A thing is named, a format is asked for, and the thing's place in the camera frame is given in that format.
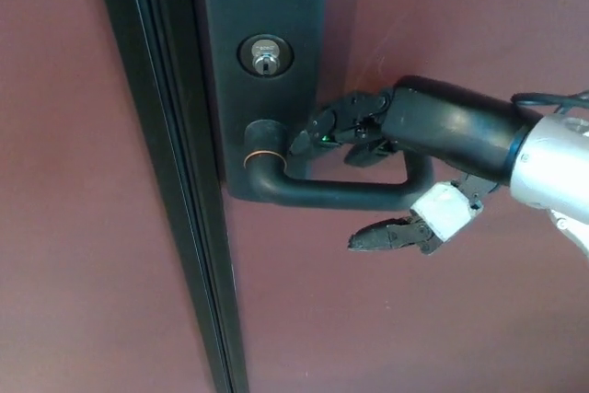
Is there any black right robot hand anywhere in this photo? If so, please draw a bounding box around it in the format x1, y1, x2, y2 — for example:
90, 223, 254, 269
288, 74, 531, 257

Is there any black lever door handle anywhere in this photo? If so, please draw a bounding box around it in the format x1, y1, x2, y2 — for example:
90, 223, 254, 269
241, 119, 436, 213

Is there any maroon door leaf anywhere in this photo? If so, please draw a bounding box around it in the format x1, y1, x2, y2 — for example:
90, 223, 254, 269
0, 0, 231, 393
227, 0, 589, 393

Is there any black door edge strip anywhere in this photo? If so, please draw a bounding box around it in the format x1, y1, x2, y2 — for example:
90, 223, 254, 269
91, 0, 250, 393

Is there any silver lock cylinder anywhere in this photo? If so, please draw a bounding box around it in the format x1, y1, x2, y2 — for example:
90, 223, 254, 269
236, 33, 296, 77

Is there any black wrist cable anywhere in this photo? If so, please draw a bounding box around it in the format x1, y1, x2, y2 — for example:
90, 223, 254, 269
510, 88, 589, 119

